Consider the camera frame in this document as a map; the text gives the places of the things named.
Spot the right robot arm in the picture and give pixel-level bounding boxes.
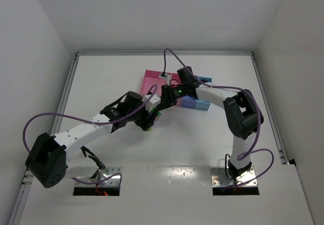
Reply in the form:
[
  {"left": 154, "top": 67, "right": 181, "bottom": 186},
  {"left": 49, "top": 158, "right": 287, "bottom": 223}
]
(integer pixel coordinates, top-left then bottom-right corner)
[{"left": 158, "top": 67, "right": 264, "bottom": 180}]

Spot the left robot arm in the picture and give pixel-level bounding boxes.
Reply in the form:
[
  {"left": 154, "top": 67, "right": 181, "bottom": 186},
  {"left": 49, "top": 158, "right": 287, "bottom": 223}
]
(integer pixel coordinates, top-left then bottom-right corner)
[{"left": 25, "top": 91, "right": 161, "bottom": 189}]

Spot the pink small container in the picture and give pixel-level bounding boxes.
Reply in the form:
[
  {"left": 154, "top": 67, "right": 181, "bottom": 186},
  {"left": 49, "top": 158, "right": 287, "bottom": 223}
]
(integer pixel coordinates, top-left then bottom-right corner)
[{"left": 172, "top": 73, "right": 182, "bottom": 106}]

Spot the dark blue container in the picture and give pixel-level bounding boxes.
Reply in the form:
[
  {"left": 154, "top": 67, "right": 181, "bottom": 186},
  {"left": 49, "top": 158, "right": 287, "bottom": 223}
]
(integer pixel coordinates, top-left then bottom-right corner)
[{"left": 180, "top": 96, "right": 196, "bottom": 109}]

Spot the pink large container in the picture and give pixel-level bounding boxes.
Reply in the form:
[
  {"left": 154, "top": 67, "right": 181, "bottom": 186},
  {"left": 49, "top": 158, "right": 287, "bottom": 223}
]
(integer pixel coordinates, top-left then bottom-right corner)
[{"left": 140, "top": 70, "right": 167, "bottom": 97}]

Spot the light blue container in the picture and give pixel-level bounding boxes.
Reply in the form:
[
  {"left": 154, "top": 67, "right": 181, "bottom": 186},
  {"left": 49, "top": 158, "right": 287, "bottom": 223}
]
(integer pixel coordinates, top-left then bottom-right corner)
[{"left": 194, "top": 76, "right": 212, "bottom": 111}]

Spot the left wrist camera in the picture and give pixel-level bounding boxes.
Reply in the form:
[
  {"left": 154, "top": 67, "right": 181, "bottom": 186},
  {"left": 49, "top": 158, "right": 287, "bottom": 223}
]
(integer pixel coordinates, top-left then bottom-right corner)
[{"left": 142, "top": 94, "right": 161, "bottom": 113}]

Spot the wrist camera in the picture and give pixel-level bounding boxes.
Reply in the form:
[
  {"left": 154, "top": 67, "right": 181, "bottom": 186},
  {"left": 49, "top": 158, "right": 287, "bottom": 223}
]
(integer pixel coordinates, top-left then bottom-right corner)
[
  {"left": 142, "top": 94, "right": 161, "bottom": 113},
  {"left": 159, "top": 72, "right": 172, "bottom": 84}
]

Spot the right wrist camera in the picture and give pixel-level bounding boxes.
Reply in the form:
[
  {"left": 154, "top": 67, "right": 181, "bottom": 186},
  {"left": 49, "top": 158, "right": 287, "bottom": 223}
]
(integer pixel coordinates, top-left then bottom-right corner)
[{"left": 159, "top": 72, "right": 172, "bottom": 84}]

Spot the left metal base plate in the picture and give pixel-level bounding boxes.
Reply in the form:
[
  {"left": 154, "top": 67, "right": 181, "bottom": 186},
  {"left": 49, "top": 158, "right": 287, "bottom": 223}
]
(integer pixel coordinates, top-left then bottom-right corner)
[{"left": 73, "top": 166, "right": 122, "bottom": 188}]

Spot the metal base plate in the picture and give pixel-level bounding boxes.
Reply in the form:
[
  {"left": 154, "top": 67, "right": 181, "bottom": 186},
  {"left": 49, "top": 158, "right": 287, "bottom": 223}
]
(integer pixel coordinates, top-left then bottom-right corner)
[
  {"left": 210, "top": 167, "right": 258, "bottom": 188},
  {"left": 73, "top": 166, "right": 122, "bottom": 188}
]

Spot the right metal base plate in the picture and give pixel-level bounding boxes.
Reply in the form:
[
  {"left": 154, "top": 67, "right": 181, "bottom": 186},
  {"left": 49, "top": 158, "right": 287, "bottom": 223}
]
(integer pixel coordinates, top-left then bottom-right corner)
[{"left": 210, "top": 167, "right": 258, "bottom": 188}]

